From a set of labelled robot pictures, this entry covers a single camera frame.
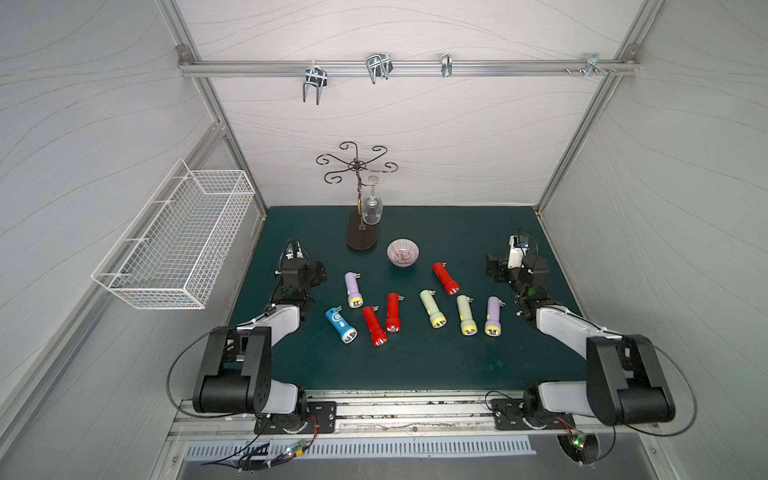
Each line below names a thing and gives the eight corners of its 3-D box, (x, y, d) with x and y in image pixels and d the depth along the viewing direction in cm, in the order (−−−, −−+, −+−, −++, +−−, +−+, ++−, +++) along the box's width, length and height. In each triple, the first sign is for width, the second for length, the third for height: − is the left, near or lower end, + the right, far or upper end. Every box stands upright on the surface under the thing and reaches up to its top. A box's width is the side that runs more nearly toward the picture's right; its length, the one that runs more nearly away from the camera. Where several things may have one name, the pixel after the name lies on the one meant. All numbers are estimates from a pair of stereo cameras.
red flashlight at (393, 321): (386, 332, 89) (386, 329, 87) (386, 296, 96) (386, 292, 95) (405, 332, 89) (405, 329, 87) (404, 296, 96) (404, 292, 95)
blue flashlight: (345, 346, 86) (343, 342, 84) (326, 315, 93) (324, 310, 90) (359, 337, 88) (358, 332, 86) (339, 307, 95) (337, 302, 92)
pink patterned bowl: (386, 267, 103) (386, 261, 100) (386, 244, 109) (386, 238, 107) (419, 267, 103) (420, 261, 100) (417, 244, 109) (418, 238, 107)
